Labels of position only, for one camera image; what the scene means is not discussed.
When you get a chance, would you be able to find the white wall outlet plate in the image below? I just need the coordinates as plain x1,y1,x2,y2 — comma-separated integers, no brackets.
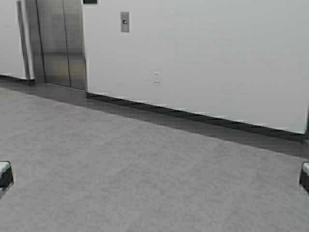
154,71,161,84

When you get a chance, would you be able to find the black floor indicator display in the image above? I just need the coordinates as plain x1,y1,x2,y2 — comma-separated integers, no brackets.
83,0,98,4

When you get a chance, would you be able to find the silver robot base left corner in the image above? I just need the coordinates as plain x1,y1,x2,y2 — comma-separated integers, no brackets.
0,161,14,191

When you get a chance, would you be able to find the metal elevator call button panel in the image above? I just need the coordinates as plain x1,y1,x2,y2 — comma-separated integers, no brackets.
120,12,130,33

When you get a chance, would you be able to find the silver robot base right corner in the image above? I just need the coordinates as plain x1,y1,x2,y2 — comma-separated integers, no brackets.
299,161,309,193

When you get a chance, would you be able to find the stainless steel elevator door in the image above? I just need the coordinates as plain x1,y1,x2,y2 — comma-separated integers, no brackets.
25,0,86,90

